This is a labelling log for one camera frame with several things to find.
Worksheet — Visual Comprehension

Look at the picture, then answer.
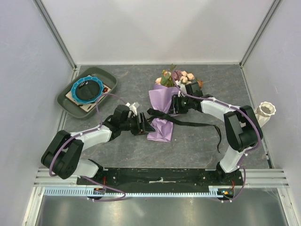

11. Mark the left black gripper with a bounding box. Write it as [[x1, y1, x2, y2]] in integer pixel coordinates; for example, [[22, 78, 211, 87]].
[[120, 113, 155, 137]]

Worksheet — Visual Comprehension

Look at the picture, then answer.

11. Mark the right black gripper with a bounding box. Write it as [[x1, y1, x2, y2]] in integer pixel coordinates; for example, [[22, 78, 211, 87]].
[[166, 95, 193, 115]]

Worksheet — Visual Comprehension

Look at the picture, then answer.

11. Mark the black ribbon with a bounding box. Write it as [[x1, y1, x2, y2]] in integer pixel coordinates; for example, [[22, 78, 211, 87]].
[[147, 108, 222, 153]]

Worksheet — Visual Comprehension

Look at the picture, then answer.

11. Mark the purple flower bouquet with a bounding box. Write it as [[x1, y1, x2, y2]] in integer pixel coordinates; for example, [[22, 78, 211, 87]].
[[147, 70, 196, 142]]

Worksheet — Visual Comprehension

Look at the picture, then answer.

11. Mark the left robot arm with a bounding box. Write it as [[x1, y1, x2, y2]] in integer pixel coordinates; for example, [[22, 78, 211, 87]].
[[41, 103, 155, 185]]

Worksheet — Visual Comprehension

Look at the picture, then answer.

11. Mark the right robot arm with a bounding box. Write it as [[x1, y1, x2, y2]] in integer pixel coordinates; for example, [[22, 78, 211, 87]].
[[172, 82, 263, 186]]

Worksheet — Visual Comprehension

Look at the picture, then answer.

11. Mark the white ceramic vase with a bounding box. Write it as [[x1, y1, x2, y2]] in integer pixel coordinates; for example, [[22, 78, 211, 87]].
[[254, 101, 277, 128]]

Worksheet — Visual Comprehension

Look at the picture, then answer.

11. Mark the dark green tray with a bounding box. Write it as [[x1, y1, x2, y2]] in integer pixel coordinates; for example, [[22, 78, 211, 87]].
[[57, 67, 117, 119]]

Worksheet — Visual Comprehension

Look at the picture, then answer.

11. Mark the blue rimmed black plate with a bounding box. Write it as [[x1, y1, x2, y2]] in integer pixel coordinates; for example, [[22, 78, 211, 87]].
[[71, 75, 104, 104]]

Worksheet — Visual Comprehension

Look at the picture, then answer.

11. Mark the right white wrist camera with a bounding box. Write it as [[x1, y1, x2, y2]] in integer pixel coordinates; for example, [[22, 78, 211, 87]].
[[175, 81, 187, 97]]

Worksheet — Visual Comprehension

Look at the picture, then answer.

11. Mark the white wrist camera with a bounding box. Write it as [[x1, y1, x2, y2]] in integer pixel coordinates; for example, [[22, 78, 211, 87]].
[[126, 102, 140, 117], [175, 81, 187, 97]]

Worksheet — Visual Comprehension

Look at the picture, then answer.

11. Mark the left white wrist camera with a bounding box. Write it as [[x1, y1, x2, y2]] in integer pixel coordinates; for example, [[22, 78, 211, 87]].
[[126, 102, 140, 117]]

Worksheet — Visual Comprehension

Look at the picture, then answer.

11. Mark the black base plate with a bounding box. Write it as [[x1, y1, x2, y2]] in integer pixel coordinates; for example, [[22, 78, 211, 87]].
[[92, 168, 243, 194]]

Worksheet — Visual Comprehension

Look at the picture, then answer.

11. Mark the light blue cable duct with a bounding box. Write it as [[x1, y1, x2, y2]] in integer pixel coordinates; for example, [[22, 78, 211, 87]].
[[44, 187, 223, 198]]

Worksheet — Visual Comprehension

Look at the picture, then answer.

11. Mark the aluminium front rail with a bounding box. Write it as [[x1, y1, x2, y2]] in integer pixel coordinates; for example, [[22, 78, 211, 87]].
[[33, 169, 289, 188]]

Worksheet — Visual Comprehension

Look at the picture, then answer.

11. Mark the right aluminium frame post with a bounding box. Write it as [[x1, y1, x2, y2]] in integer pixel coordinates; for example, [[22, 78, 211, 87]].
[[239, 0, 282, 69]]

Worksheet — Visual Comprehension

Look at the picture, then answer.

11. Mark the aluminium frame post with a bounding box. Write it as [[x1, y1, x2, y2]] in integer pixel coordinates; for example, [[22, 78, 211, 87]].
[[239, 0, 282, 69], [33, 0, 77, 69]]

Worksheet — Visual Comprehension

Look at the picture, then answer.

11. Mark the left aluminium frame post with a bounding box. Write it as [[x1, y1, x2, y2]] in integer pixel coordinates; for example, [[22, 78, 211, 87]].
[[33, 0, 77, 69]]

